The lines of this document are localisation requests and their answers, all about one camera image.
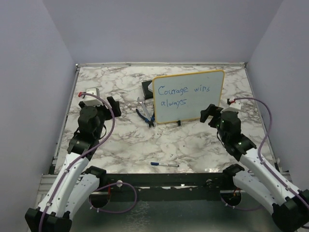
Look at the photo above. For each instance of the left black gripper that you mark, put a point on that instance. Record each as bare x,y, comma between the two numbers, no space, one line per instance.
115,106

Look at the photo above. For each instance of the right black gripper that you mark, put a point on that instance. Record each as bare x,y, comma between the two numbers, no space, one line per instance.
211,110

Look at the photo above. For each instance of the yellow framed whiteboard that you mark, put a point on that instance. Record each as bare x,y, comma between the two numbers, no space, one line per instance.
181,97

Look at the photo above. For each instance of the blue whiteboard marker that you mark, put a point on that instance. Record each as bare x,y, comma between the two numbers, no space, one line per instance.
163,164

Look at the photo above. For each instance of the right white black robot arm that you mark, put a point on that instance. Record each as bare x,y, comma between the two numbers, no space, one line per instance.
287,204

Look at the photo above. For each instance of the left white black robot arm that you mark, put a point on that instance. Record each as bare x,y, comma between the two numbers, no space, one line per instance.
56,211

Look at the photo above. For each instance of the black box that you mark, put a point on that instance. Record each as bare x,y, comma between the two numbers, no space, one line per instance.
147,93

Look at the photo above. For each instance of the white flat box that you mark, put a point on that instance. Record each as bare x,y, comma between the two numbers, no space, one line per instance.
150,87

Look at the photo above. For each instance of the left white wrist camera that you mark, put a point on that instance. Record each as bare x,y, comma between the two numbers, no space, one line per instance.
91,99

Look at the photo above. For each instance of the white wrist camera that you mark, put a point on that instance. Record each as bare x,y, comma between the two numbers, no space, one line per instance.
91,99
232,105

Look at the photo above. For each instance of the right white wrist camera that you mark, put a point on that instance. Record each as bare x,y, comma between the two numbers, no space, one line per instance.
232,105

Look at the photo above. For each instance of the blue handled pliers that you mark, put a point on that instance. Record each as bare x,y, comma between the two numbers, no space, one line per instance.
150,122

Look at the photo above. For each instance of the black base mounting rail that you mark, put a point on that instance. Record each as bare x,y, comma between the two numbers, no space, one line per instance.
168,187

